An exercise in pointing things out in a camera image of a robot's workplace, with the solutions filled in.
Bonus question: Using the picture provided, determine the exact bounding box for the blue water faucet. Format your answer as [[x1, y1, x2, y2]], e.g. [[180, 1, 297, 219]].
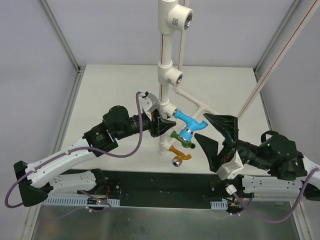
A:
[[174, 109, 208, 142]]

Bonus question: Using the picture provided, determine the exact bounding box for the white PVC pipe stand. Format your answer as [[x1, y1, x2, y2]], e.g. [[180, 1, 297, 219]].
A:
[[156, 0, 320, 155]]

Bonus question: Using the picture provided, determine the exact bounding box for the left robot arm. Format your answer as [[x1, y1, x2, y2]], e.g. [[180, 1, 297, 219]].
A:
[[13, 105, 176, 207]]

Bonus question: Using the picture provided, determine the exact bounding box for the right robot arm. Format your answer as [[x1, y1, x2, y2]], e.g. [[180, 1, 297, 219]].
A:
[[194, 113, 320, 201]]

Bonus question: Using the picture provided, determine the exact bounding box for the green water faucet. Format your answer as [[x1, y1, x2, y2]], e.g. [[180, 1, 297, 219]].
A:
[[170, 130, 196, 149]]

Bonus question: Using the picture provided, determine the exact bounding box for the orange water faucet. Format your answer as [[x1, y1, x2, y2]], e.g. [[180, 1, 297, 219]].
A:
[[169, 145, 192, 167]]

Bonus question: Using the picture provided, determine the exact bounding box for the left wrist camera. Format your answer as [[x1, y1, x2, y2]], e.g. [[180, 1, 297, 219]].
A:
[[139, 91, 160, 120]]

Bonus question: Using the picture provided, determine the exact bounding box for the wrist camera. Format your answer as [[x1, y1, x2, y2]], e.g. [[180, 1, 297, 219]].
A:
[[139, 91, 160, 120], [216, 150, 244, 181]]

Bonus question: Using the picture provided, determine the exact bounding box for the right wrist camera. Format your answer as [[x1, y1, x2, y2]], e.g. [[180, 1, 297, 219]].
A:
[[216, 150, 244, 181]]

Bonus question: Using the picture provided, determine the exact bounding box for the right white cable duct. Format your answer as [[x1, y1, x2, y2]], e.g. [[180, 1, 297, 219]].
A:
[[210, 200, 228, 210]]

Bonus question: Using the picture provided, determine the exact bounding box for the white cable duct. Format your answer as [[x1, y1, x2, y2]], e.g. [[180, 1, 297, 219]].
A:
[[42, 196, 108, 207], [210, 200, 228, 210]]

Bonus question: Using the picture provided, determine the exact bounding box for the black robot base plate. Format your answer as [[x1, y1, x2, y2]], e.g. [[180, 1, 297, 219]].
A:
[[74, 169, 253, 208]]

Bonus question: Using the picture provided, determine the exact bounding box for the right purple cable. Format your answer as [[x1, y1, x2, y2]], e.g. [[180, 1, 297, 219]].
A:
[[232, 167, 320, 224]]

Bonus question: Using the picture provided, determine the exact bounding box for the left aluminium frame post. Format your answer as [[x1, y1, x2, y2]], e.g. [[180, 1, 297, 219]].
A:
[[37, 0, 81, 73]]

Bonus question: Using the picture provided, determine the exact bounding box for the aluminium frame post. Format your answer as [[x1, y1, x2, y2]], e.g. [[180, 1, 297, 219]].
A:
[[253, 0, 301, 76], [37, 0, 81, 73]]

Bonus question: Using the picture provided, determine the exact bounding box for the left white cable duct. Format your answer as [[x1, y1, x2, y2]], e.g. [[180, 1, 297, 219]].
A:
[[42, 196, 108, 207]]

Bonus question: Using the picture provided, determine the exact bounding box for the right aluminium frame post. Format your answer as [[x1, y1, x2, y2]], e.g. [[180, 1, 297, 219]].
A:
[[253, 0, 301, 76]]

